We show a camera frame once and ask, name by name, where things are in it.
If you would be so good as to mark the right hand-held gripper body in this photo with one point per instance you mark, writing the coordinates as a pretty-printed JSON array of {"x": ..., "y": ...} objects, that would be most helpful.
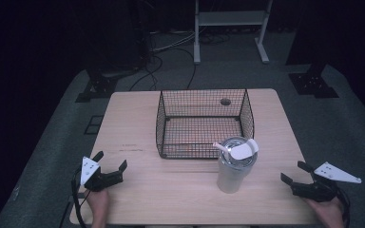
[{"x": 316, "y": 190}]

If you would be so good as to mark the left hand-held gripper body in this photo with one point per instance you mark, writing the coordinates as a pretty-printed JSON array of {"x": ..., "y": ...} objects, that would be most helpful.
[{"x": 103, "y": 180}]

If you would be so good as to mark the white tumbler with straw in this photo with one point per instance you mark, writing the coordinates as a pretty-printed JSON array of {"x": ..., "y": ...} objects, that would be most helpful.
[{"x": 233, "y": 171}]

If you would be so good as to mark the person's left hand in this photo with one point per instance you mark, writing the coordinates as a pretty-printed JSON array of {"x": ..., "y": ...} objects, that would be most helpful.
[{"x": 99, "y": 205}]

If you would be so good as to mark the person's right hand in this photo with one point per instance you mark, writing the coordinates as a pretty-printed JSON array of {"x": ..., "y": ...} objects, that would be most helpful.
[{"x": 329, "y": 213}]

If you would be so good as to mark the black stand base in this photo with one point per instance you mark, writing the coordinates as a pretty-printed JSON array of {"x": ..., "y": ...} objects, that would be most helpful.
[
  {"x": 99, "y": 87},
  {"x": 313, "y": 84}
]

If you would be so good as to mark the white metal desk frame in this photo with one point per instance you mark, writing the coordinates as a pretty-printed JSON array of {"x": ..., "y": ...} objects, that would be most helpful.
[{"x": 228, "y": 18}]

